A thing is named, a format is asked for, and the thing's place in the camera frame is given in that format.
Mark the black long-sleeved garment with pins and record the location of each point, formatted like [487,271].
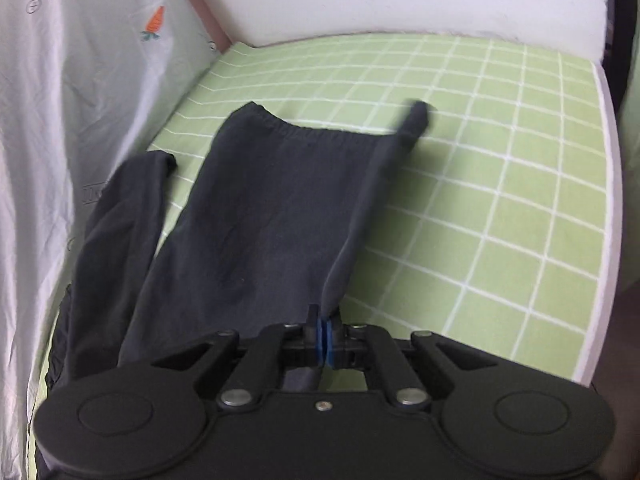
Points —
[260,220]

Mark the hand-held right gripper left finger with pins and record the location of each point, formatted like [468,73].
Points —
[316,342]

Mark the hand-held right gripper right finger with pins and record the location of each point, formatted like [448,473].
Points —
[330,342]

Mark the green checked bed sheet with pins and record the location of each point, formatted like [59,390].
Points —
[475,185]

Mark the white mattress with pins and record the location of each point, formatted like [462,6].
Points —
[607,210]

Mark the white carrot-print quilt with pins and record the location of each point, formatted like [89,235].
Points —
[75,110]

